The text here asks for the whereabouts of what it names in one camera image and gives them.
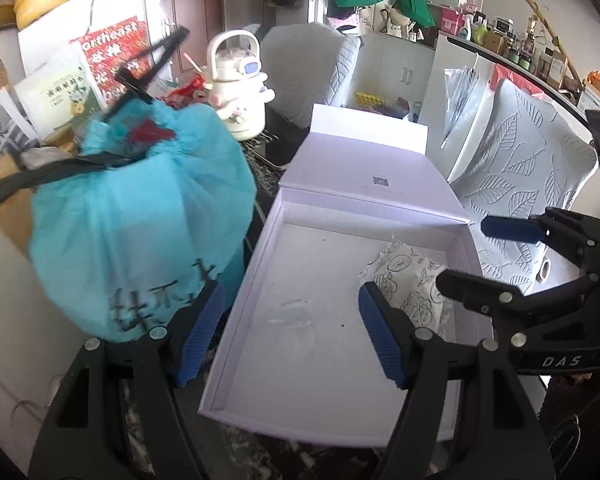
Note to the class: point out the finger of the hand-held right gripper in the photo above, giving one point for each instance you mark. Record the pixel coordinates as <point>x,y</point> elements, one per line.
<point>480,292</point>
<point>510,230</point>

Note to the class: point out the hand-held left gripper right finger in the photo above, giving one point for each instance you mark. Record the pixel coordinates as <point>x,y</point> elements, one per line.
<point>380,335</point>

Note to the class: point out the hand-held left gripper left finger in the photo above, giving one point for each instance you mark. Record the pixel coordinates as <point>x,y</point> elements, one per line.
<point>200,332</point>

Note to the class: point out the white leaf-print snack packet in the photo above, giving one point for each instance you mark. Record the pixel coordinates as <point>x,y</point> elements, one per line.
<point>420,280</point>

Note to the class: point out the white gift box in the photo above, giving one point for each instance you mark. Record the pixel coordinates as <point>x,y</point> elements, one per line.
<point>305,360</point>

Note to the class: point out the leaf-embossed grey chair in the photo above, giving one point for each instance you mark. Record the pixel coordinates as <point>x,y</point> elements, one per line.
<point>520,170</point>

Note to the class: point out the transparent folded umbrella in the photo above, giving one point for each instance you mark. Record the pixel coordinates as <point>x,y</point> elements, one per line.
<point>457,95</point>

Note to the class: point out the green bottle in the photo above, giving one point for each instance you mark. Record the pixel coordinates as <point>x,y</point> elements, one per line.
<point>481,31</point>

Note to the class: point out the white cabinet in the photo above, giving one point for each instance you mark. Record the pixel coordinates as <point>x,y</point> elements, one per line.
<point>395,60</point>

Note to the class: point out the white spray bottle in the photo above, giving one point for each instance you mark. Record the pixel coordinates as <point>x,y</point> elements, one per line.
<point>465,26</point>

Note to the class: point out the pink box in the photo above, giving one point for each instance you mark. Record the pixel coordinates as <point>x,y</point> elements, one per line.
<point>452,20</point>

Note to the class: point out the white printed tote bag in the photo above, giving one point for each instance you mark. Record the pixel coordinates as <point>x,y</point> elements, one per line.
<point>397,20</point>

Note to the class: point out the white electric kettle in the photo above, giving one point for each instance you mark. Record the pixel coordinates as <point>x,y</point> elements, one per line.
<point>235,90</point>

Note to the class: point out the grey covered chair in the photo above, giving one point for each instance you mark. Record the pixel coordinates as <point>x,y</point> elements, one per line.
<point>310,65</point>

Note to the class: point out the white green-print booklet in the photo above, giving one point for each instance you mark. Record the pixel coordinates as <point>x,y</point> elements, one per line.
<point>55,95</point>

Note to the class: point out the black and white booklet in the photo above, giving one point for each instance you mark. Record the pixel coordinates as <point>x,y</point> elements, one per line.
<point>2,127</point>

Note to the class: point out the red printed poster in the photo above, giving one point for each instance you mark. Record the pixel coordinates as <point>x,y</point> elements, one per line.
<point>105,55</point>

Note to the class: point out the brown door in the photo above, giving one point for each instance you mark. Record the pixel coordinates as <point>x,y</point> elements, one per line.
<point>195,5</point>

